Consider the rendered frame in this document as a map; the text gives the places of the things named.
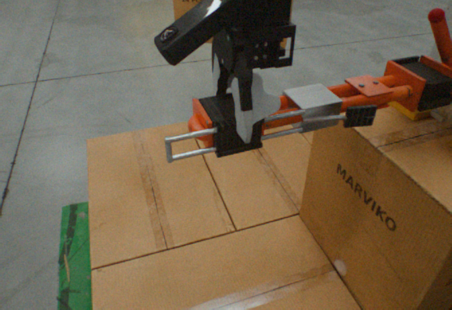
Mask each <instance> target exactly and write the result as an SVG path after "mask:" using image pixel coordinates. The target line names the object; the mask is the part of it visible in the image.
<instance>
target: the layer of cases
mask: <svg viewBox="0 0 452 310"><path fill-rule="evenodd" d="M184 133H189V130H188V122H179V123H175V124H166V125H162V126H158V127H155V128H147V129H143V130H135V131H131V132H124V133H119V134H111V135H107V136H103V137H96V138H95V139H88V140H86V149H87V170H88V194H89V238H90V260H91V270H92V272H91V282H92V304H93V310H365V309H364V308H363V306H362V305H361V304H360V303H359V301H358V299H357V298H356V296H355V295H354V293H353V292H352V290H351V289H350V287H349V286H348V285H347V284H346V283H345V281H344V280H343V277H341V275H340V273H339V272H338V271H337V269H336V268H335V266H334V265H333V263H332V261H331V260H330V259H329V258H328V257H327V255H326V254H325V252H324V251H323V249H322V247H321V246H320V245H319V243H318V242H317V240H316V239H315V238H314V237H313V235H312V234H311V232H310V231H309V229H308V228H307V227H306V225H305V223H304V222H303V221H302V219H301V217H299V214H300V210H301V202H302V197H303V190H304V185H305V178H306V173H307V165H308V161H309V157H310V153H311V145H312V140H313V133H314V131H311V132H304V133H301V134H299V133H298V132H296V133H293V134H288V135H284V136H280V137H278V138H275V139H268V140H265V141H261V142H262V147H261V148H258V149H255V150H252V151H246V152H243V153H237V154H233V155H228V156H224V157H217V156H216V155H215V152H213V153H206V154H203V155H197V156H193V157H188V158H184V159H181V160H178V161H173V162H172V163H168V162H167V158H166V157H167V155H166V149H165V141H164V138H165V137H166V136H175V135H179V134H184Z"/></svg>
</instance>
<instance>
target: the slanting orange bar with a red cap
mask: <svg viewBox="0 0 452 310"><path fill-rule="evenodd" d="M428 20H429V22H430V26H431V30H432V33H433V36H434V39H435V40H436V44H437V48H438V51H439V55H440V58H441V62H442V63H443V64H444V65H447V66H449V67H452V42H451V37H450V33H449V29H448V25H447V20H446V17H445V11H444V10H443V9H442V8H438V7H437V8H434V9H432V10H431V11H430V12H429V14H428Z"/></svg>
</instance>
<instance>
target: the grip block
mask: <svg viewBox="0 0 452 310"><path fill-rule="evenodd" d="M419 59H420V62H419ZM388 75H392V76H394V78H395V79H396V83H395V85H394V86H393V87H391V88H396V87H398V86H402V85H410V87H411V88H412V89H413V92H414V93H413V96H411V97H410V98H406V99H403V100H400V101H397V103H399V104H400V105H402V106H403V107H405V108H406V109H407V110H409V111H411V112H412V113H413V112H415V111H416V108H417V105H418V109H417V110H418V111H420V112H422V111H425V110H430V109H434V108H439V107H442V106H448V105H451V102H452V67H449V66H447V65H444V64H443V63H440V62H439V61H436V60H434V59H432V58H430V57H429V56H427V55H425V54H422V55H421V57H419V56H418V55H415V56H408V57H404V58H400V59H392V60H388V61H387V65H386V68H385V73H384V76H388ZM391 88H390V89H391Z"/></svg>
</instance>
